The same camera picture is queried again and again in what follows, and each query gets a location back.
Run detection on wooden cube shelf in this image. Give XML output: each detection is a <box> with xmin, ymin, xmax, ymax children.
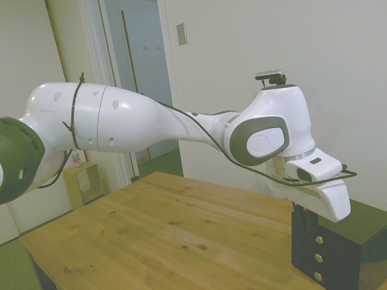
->
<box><xmin>62</xmin><ymin>161</ymin><xmax>103</xmax><ymax>210</ymax></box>

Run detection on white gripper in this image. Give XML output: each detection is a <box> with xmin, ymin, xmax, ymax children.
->
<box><xmin>267</xmin><ymin>178</ymin><xmax>352</xmax><ymax>234</ymax></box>

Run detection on white hallway door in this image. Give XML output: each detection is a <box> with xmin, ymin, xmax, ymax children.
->
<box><xmin>122</xmin><ymin>8</ymin><xmax>181</xmax><ymax>161</ymax></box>

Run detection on black zip tie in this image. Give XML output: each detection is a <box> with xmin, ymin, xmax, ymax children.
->
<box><xmin>61</xmin><ymin>72</ymin><xmax>88</xmax><ymax>151</ymax></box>

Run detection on black drawer cabinet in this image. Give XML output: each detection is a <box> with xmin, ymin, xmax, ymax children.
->
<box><xmin>291</xmin><ymin>198</ymin><xmax>387</xmax><ymax>289</ymax></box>

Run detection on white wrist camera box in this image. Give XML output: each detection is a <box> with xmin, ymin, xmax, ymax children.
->
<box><xmin>285</xmin><ymin>149</ymin><xmax>345</xmax><ymax>184</ymax></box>

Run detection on white closet door with pull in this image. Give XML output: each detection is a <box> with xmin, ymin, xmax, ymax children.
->
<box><xmin>0</xmin><ymin>0</ymin><xmax>80</xmax><ymax>238</ymax></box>

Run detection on white plain closet door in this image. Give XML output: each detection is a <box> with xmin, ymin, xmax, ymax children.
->
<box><xmin>44</xmin><ymin>0</ymin><xmax>117</xmax><ymax>170</ymax></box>

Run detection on metal wall switch plate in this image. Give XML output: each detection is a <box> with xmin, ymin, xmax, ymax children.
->
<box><xmin>176</xmin><ymin>22</ymin><xmax>188</xmax><ymax>47</ymax></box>

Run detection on black drawer with brass knob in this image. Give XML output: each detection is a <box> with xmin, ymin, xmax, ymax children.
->
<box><xmin>291</xmin><ymin>211</ymin><xmax>362</xmax><ymax>266</ymax></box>

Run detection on grey camera on stand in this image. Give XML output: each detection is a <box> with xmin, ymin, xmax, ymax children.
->
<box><xmin>255</xmin><ymin>69</ymin><xmax>287</xmax><ymax>82</ymax></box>

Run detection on white doorway frame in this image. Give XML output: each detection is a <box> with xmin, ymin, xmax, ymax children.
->
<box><xmin>77</xmin><ymin>0</ymin><xmax>190</xmax><ymax>184</ymax></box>

